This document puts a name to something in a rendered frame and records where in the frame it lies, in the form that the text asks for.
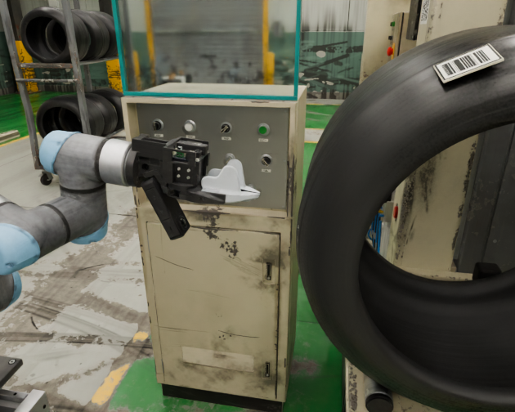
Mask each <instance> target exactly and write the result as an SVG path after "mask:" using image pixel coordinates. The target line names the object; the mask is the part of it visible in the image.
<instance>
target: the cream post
mask: <svg viewBox="0 0 515 412"><path fill-rule="evenodd" d="M507 2H508V0H430V3H429V9H428V20H427V24H420V20H421V14H422V8H423V1H422V6H421V13H420V19H419V30H418V36H417V42H416V46H418V45H420V44H423V43H425V42H428V41H430V40H433V39H434V38H439V37H441V36H444V35H447V34H452V33H455V32H459V31H462V30H466V29H473V28H479V27H485V26H492V25H503V22H504V14H505V11H506V6H507ZM478 137H479V134H477V135H475V136H472V137H469V138H467V139H465V140H463V141H460V142H458V143H456V144H454V145H452V146H451V147H449V148H447V149H445V150H443V151H442V152H440V153H439V154H437V155H435V156H434V157H432V158H431V159H429V160H428V161H427V162H425V163H424V164H422V165H421V166H420V167H419V168H417V169H416V170H415V171H413V172H412V173H411V174H410V175H409V176H408V177H407V178H406V179H405V180H404V181H403V182H402V183H401V184H400V185H399V186H398V187H397V188H396V193H395V199H394V205H393V210H394V207H395V206H398V215H397V218H394V217H393V211H392V222H391V229H390V235H389V243H388V248H387V257H386V259H387V260H388V261H389V262H390V263H392V264H393V265H395V266H397V267H407V268H416V269H424V270H434V271H450V268H451V264H452V260H453V256H454V252H455V245H456V241H457V237H458V233H459V226H460V222H461V217H462V214H463V210H464V203H465V199H466V194H467V190H468V183H469V179H470V176H471V171H472V165H473V160H474V156H475V152H476V148H477V141H478Z"/></svg>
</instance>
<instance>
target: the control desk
mask: <svg viewBox="0 0 515 412"><path fill-rule="evenodd" d="M121 102H122V109H123V121H124V127H125V134H126V141H132V138H133V137H138V136H139V135H140V134H142V133H143V134H148V135H150V138H154V139H160V140H165V141H171V140H172V139H177V138H178V137H186V138H191V139H196V140H201V141H209V146H208V152H209V153H210V160H209V165H208V166H207V174H208V173H209V171H210V170H212V169H214V168H215V169H223V168H224V167H225V166H226V165H227V164H228V162H229V161H230V160H231V159H237V160H239V161H240V162H241V163H242V168H243V173H244V182H245V185H246V186H248V187H251V188H253V189H254V190H257V191H259V192H260V195H259V197H258V198H257V199H253V200H250V201H248V202H241V203H233V204H199V203H194V202H190V201H187V200H181V199H177V201H178V203H179V204H180V206H181V209H182V211H183V213H184V214H185V216H186V219H187V221H188V222H189V224H190V228H189V230H188V231H187V232H186V233H185V235H184V236H183V237H181V238H179V239H176V240H170V239H169V237H168V234H167V232H166V231H165V229H164V228H163V225H162V223H161V221H160V220H159V218H158V216H157V214H156V212H155V211H154V209H153V207H152V205H151V203H150V201H149V200H148V198H147V196H146V193H145V192H144V191H143V189H142V187H140V188H138V187H134V186H133V187H132V192H133V198H134V204H135V205H136V207H135V209H136V216H137V229H138V235H139V241H140V248H141V260H142V267H143V274H144V281H145V287H146V300H147V306H148V312H149V319H150V332H151V338H152V345H153V352H154V364H155V371H156V378H157V383H162V391H163V396H171V397H176V398H182V399H187V400H193V401H202V402H208V403H213V404H219V405H228V406H234V407H239V408H244V409H249V410H259V411H264V412H283V406H284V402H286V396H287V391H288V385H289V375H290V370H291V364H292V359H293V348H294V343H295V337H296V320H297V302H298V260H297V251H296V228H297V219H298V211H299V207H300V203H301V199H302V176H303V158H304V140H305V122H306V103H307V86H298V100H297V101H287V100H259V99H231V98H203V97H175V96H123V97H121Z"/></svg>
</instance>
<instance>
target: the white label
mask: <svg viewBox="0 0 515 412"><path fill-rule="evenodd" d="M501 61H504V58H503V57H502V56H501V55H500V54H499V53H498V52H497V51H496V50H495V49H494V48H493V47H492V46H491V45H490V44H486V45H485V46H482V47H479V48H477V49H474V50H472V51H468V52H466V53H464V54H462V55H459V56H456V57H454V58H451V59H449V60H445V61H443V62H441V63H439V64H436V65H434V66H433V68H434V70H435V71H436V72H437V74H438V75H439V77H440V78H441V80H442V82H443V83H447V82H449V81H451V80H454V79H456V78H460V77H462V76H464V75H467V74H470V73H473V72H475V71H478V70H480V69H484V68H485V67H488V66H491V65H494V64H497V63H499V62H501Z"/></svg>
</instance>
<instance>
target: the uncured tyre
mask: <svg viewBox="0 0 515 412"><path fill-rule="evenodd" d="M486 44H490V45H491V46H492V47H493V48H494V49H495V50H496V51H497V52H498V53H499V54H500V55H501V56H502V57H503V58H504V61H501V62H499V63H497V64H494V65H491V66H488V67H485V68H484V69H480V70H478V71H475V72H473V73H470V74H467V75H464V76H462V77H460V78H456V79H454V80H451V81H449V82H447V83H443V82H442V80H441V78H440V77H439V75H438V74H437V72H436V71H435V70H434V68H433V66H434V65H436V64H439V63H441V62H443V61H445V60H449V59H451V58H454V57H456V56H459V55H462V54H464V53H466V52H470V51H472V50H474V49H477V48H479V47H482V46H485V45H486ZM511 123H515V25H492V26H485V27H479V28H473V29H466V30H462V31H459V32H455V33H452V34H447V35H444V36H441V37H439V38H434V39H433V40H430V41H428V42H425V43H423V44H420V45H418V46H417V47H414V48H412V49H410V50H408V51H406V52H404V53H402V54H400V55H399V56H397V57H396V58H394V59H392V60H390V61H389V62H388V63H387V64H385V65H383V66H382V67H380V68H379V69H377V70H376V71H375V72H373V73H372V74H371V75H370V76H369V77H368V78H367V79H366V80H364V81H363V82H362V83H361V84H360V85H359V86H358V87H357V88H356V89H355V90H354V91H353V92H352V93H351V94H350V95H349V96H348V97H347V99H346V100H345V101H344V102H343V103H342V104H341V105H340V106H339V107H338V109H337V110H336V112H335V113H334V115H333V116H332V118H331V119H330V121H329V122H328V124H327V125H326V127H325V130H324V131H323V132H322V134H321V136H320V139H319V140H318V143H317V145H316V148H315V150H314V153H313V156H312V158H311V162H310V166H309V169H308V173H307V179H306V182H305V186H304V190H303V193H302V199H301V203H300V207H299V211H298V220H299V223H300V227H299V235H298V246H297V243H296V251H297V260H298V269H299V273H300V276H301V280H302V285H303V288H304V290H305V292H306V295H307V299H308V302H309V303H310V306H311V309H312V311H313V313H314V315H315V317H316V319H317V321H318V322H319V324H320V327H321V328H322V329H323V330H324V332H325V334H326V335H327V337H328V338H329V340H330V341H331V342H332V344H333V345H334V346H335V347H336V348H337V349H338V350H339V351H340V352H341V353H342V354H343V355H344V356H345V357H346V358H347V359H348V360H349V361H350V362H351V363H352V364H353V365H354V366H355V367H356V368H357V369H358V370H360V371H361V372H362V373H364V374H365V375H367V376H368V377H369V378H371V379H373V380H374V381H375V382H376V383H379V384H380V385H382V386H384V387H385V388H387V389H389V390H391V391H393V392H395V393H397V394H399V395H401V396H403V397H405V398H408V399H410V400H412V401H416V402H418V403H420V404H423V405H426V406H429V407H431V408H433V409H436V410H440V411H443V412H515V267H514V268H513V269H510V270H508V271H505V272H503V273H500V274H498V275H493V276H490V277H486V278H482V279H478V280H466V281H443V280H432V279H428V278H424V277H421V276H418V275H414V274H411V273H409V272H407V271H404V270H402V269H401V268H399V267H397V266H395V265H393V264H392V263H390V262H389V261H388V260H387V259H385V258H384V257H383V256H381V255H380V254H379V253H378V252H377V251H376V250H375V249H374V247H373V246H372V245H371V244H370V243H369V241H368V240H367V239H366V235H367V233H368V230H369V228H370V226H371V224H372V222H373V220H374V218H375V216H376V215H377V213H378V211H379V209H380V208H381V207H382V206H383V204H384V203H385V201H386V200H387V198H388V197H389V196H390V195H391V193H392V192H393V191H394V190H395V189H396V188H397V187H398V186H399V185H400V184H401V183H402V182H403V181H404V180H405V179H406V178H407V177H408V176H409V175H410V174H411V173H412V172H413V171H415V170H416V169H417V168H419V167H420V166H421V165H422V164H424V163H425V162H427V161H428V160H429V159H431V158H432V157H434V156H435V155H437V154H439V153H440V152H442V151H443V150H445V149H447V148H449V147H451V146H452V145H454V144H456V143H458V142H460V141H463V140H465V139H467V138H469V137H472V136H475V135H477V134H479V133H481V132H485V131H488V130H491V129H493V128H498V127H501V126H504V125H508V124H511Z"/></svg>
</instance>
